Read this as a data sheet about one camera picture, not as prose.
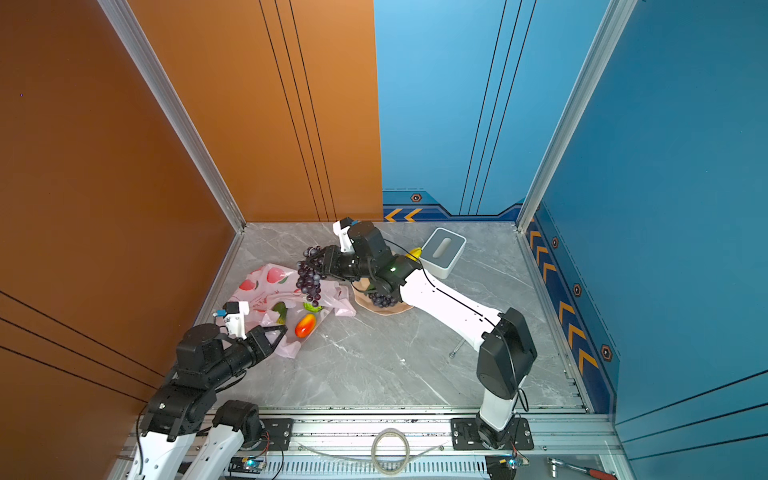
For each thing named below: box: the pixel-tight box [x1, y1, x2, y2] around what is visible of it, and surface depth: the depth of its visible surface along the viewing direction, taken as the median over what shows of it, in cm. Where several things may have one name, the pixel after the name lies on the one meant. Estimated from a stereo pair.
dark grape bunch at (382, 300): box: [368, 293, 398, 308], surface depth 95 cm
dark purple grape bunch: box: [296, 245, 327, 308], surface depth 71 cm
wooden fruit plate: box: [351, 279, 414, 316], surface depth 96 cm
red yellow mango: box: [295, 313, 317, 339], surface depth 91 cm
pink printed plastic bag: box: [227, 263, 357, 358], surface depth 90 cm
